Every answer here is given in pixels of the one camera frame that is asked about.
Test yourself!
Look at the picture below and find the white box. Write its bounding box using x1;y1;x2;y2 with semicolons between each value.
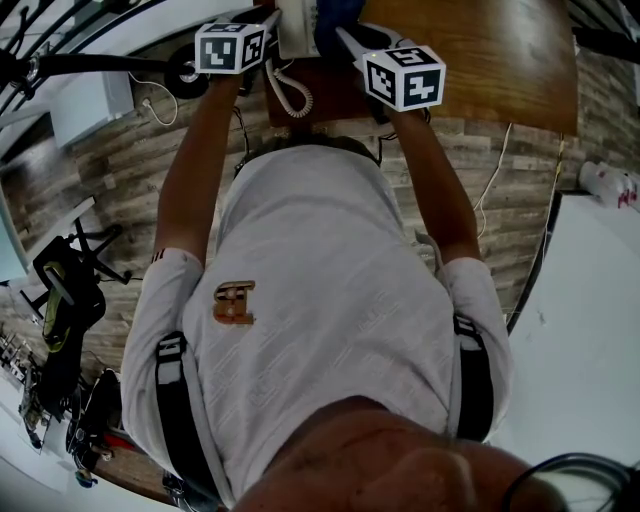
48;72;137;149

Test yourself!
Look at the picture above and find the yellow cable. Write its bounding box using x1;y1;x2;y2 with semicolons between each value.
503;133;567;321

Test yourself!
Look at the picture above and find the black stand with round base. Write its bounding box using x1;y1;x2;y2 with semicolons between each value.
0;47;210;100

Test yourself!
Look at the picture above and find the white telephone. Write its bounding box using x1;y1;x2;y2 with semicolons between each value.
276;0;322;60

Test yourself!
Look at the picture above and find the blue cloth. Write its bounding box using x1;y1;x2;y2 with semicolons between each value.
313;0;369;37

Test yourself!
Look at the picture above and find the black harness strap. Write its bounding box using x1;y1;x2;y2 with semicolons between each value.
451;314;495;443
153;331;224;504

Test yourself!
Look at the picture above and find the white coiled telephone cord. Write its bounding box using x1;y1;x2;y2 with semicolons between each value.
264;56;315;120

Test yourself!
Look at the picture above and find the white plastic bag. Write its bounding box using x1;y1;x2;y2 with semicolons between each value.
578;159;640;210

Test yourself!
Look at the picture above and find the orange shirt badge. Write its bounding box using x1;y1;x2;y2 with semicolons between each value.
212;279;257;325

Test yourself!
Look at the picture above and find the white side table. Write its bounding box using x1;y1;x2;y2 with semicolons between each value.
505;191;640;469

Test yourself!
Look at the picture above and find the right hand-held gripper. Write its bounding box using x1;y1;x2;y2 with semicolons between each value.
333;23;447;113

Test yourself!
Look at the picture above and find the black and green office chair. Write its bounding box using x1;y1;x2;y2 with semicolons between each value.
30;223;135;419

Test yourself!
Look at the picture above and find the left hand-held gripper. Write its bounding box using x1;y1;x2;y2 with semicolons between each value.
193;8;283;76

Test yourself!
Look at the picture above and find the long white cable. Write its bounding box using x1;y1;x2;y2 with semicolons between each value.
471;121;515;240

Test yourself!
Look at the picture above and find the white short-sleeved shirt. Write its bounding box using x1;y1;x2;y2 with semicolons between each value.
121;144;516;509

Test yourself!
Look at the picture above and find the person's face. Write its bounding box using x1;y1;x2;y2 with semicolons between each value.
230;396;569;512

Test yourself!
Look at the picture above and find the thin white cable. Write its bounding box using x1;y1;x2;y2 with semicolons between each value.
128;72;180;127

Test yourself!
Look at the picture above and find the person's left forearm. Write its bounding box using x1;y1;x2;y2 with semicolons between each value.
156;72;247;267

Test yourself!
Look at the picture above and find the black headset cable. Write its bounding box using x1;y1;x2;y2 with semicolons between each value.
514;451;640;512

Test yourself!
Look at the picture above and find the person's right forearm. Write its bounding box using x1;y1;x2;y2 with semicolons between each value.
383;107;484;265

